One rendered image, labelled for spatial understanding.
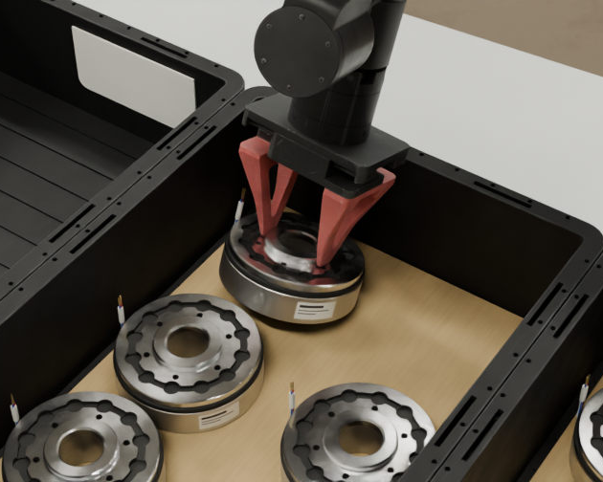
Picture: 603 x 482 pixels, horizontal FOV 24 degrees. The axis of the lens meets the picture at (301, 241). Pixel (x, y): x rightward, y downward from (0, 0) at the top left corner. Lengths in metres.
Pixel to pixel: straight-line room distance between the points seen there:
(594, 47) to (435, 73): 1.28
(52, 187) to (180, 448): 0.29
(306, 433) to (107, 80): 0.39
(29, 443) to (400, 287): 0.30
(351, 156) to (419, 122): 0.47
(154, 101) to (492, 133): 0.39
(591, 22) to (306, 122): 1.88
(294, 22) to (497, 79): 0.64
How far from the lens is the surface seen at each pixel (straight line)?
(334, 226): 0.95
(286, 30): 0.85
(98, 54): 1.15
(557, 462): 0.95
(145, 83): 1.13
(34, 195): 1.14
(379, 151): 0.95
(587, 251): 0.95
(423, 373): 0.99
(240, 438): 0.95
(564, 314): 0.90
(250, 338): 0.97
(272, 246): 0.99
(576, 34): 2.75
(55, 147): 1.18
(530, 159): 1.36
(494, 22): 2.75
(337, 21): 0.83
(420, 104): 1.42
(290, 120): 0.95
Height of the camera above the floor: 1.59
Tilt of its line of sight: 44 degrees down
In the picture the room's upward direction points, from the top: straight up
